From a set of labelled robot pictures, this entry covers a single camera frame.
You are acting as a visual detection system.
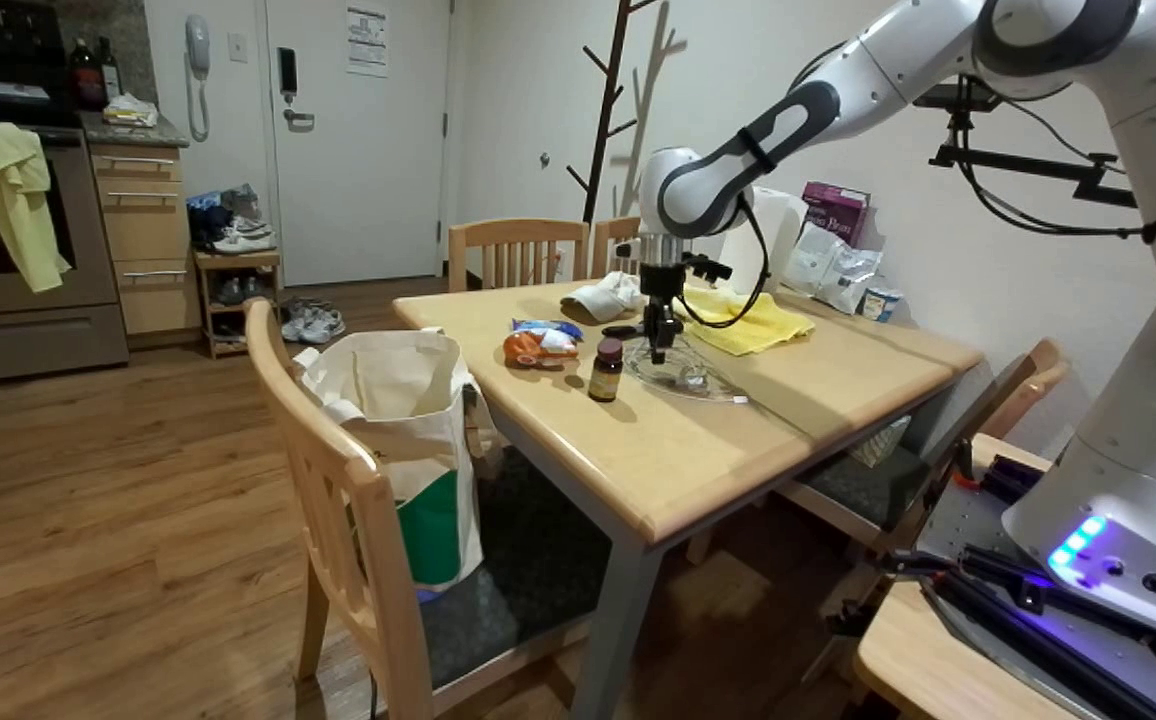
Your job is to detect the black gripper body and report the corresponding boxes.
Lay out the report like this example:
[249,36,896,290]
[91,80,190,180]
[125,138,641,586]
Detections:
[641,238,734,335]

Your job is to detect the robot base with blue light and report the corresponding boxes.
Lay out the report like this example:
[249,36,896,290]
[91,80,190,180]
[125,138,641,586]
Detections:
[887,438,1156,720]

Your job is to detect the white tote bag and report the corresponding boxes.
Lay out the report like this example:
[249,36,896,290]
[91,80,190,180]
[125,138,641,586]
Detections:
[293,332,483,591]

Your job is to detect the wooden chair near robot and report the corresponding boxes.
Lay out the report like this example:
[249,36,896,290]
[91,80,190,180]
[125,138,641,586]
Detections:
[772,335,1074,565]

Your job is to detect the wooden chair with bag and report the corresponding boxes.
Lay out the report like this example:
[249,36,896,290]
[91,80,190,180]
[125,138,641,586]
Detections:
[246,300,610,720]

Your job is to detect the white rolled towel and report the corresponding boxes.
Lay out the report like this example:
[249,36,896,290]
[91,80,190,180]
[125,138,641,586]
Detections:
[559,272,641,326]

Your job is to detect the small brown glass bottle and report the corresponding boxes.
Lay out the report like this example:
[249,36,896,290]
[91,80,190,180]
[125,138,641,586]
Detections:
[589,342,623,404]

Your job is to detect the blue tissue packet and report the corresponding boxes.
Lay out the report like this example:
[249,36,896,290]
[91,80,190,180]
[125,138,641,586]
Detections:
[512,319,584,346]

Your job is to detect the yellow patterned cloth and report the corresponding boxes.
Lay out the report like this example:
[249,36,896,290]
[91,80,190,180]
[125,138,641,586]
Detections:
[690,290,816,355]

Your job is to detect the white paper towel roll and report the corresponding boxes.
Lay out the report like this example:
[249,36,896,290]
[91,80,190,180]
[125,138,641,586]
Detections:
[719,186,804,295]

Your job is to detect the orange snack packet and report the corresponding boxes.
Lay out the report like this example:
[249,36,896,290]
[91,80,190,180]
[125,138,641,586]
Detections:
[505,335,575,371]

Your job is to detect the pink box on table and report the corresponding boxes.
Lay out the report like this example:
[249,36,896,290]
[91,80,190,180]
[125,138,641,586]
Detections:
[799,180,874,245]

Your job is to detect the wooden coat rack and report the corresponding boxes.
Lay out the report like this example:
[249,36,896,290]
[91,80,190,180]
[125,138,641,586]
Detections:
[567,0,686,224]

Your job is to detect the white sneakers on floor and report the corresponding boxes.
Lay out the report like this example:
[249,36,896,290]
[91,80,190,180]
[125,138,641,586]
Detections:
[280,300,345,347]

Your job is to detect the white door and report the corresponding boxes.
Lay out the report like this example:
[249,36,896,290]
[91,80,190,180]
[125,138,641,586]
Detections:
[265,0,451,286]

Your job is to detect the small wooden shoe shelf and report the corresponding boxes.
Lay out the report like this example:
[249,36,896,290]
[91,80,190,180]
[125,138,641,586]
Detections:
[196,254,280,355]

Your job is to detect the wooden drawer cabinet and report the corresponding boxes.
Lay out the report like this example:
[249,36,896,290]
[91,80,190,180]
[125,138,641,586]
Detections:
[84,116,199,347]

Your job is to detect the yellow hanging towel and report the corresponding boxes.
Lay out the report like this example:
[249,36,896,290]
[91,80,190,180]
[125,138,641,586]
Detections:
[0,126,73,293]

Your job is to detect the stainless steel oven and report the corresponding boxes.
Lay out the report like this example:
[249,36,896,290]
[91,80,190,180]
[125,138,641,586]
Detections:
[0,0,127,380]

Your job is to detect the white wall phone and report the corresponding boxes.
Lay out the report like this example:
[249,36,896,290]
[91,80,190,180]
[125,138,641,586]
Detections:
[186,15,212,145]

